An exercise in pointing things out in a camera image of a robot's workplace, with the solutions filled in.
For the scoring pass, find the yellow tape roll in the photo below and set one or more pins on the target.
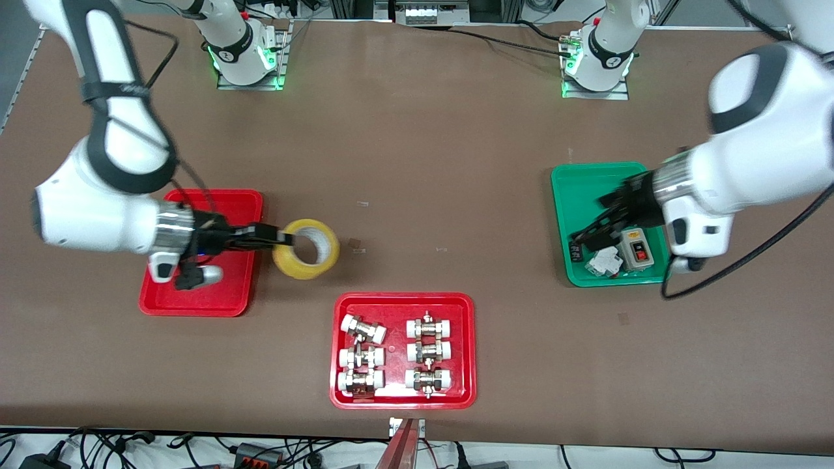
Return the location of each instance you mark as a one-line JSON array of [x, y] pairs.
[[306, 264]]

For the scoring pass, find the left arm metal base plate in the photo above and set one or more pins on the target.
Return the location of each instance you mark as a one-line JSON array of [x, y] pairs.
[[616, 94]]

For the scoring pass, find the red silver aluminium profile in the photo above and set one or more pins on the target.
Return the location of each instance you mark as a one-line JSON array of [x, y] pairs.
[[401, 449]]

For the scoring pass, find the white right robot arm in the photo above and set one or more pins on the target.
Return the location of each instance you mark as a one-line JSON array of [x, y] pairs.
[[98, 215]]

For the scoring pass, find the green plastic tray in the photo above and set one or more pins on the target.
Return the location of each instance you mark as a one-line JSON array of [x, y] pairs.
[[580, 189]]

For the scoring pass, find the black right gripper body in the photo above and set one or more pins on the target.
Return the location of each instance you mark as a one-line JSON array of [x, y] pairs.
[[212, 232]]

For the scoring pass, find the white circuit breaker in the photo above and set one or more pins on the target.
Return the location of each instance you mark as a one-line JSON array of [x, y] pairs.
[[604, 262]]

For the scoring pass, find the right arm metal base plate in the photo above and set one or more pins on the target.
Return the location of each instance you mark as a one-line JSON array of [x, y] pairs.
[[280, 58]]

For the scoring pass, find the grey push button switch box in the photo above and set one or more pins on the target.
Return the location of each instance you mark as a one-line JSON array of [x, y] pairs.
[[637, 253]]

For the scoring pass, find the empty red plastic tray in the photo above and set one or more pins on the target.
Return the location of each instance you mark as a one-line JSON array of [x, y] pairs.
[[228, 299]]

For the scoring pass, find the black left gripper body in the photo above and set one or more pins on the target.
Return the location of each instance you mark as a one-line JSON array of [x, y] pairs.
[[633, 200]]

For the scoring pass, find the black orange power strip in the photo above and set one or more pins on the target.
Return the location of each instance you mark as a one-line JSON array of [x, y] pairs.
[[257, 456]]

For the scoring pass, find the black power adapter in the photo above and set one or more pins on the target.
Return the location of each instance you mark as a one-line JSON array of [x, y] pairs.
[[42, 461]]

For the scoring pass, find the white power strip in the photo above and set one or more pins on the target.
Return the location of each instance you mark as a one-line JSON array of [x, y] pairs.
[[428, 14]]

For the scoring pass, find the red tray with fittings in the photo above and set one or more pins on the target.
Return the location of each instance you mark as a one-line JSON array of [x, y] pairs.
[[397, 352]]

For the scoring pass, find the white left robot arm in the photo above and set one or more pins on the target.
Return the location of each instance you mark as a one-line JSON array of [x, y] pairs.
[[756, 156]]

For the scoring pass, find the white metal pipe fitting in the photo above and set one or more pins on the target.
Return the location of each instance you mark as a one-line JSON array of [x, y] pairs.
[[363, 329], [360, 357], [359, 382], [429, 352], [428, 380], [429, 327]]

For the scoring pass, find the small black terminal block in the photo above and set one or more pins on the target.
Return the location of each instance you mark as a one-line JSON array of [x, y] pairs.
[[574, 255]]

